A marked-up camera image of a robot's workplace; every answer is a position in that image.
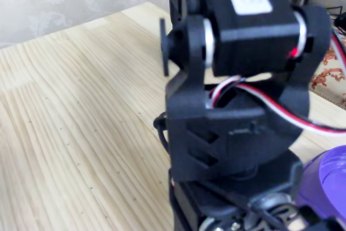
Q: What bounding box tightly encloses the floral upholstered bench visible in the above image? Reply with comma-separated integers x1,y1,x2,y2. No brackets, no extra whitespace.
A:
309,36,346,109

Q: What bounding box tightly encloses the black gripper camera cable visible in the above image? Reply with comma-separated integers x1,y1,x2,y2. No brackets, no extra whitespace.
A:
153,111,172,159

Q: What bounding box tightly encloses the purple plastic bowl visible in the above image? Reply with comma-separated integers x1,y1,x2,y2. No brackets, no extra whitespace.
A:
294,146,346,225

